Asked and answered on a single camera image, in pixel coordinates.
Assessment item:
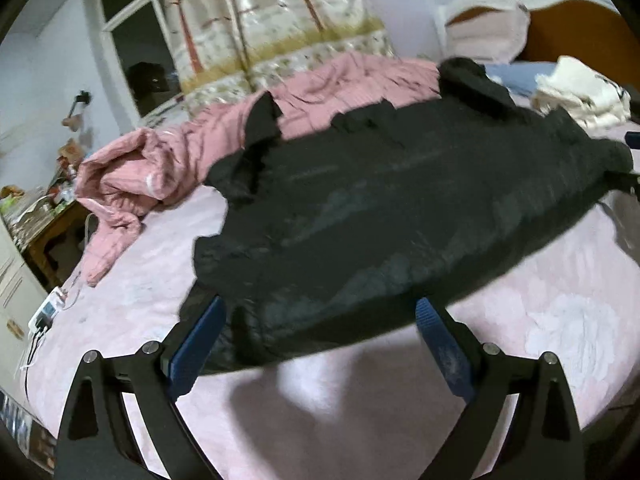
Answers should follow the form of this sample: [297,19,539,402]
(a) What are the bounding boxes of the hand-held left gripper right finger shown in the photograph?
[415,297,586,480]

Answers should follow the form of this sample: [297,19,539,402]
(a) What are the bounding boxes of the folded white clothes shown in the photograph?
[530,55,633,131]

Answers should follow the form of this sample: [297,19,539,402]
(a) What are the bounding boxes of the blue flowered pillow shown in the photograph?
[482,60,558,98]

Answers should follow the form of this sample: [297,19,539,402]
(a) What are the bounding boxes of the desk clutter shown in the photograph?
[0,140,83,241]

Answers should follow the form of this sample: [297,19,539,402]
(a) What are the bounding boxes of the white and wooden headboard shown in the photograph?
[437,0,640,68]

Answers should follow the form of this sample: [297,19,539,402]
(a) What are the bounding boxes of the pink quilt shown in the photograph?
[74,52,443,288]

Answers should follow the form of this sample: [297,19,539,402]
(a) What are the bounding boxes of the white framed window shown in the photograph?
[82,0,183,128]

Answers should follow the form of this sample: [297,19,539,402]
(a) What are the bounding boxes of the white cabinet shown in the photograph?
[0,220,48,396]

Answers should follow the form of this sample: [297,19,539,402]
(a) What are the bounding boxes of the beige pillow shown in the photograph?
[445,7,531,63]

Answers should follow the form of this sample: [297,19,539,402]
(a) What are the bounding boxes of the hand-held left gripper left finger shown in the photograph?
[54,295,228,480]

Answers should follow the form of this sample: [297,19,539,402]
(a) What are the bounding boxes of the wooden desk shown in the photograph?
[22,200,93,291]

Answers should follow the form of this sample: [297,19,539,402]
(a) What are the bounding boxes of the wall mounted lamp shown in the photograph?
[62,90,93,133]

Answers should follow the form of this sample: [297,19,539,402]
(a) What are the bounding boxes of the white power strip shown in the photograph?
[27,287,68,336]

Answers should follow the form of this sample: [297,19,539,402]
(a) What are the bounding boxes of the black padded jacket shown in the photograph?
[180,57,635,376]

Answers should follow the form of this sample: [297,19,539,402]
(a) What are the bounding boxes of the tree print curtain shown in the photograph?
[159,0,396,108]

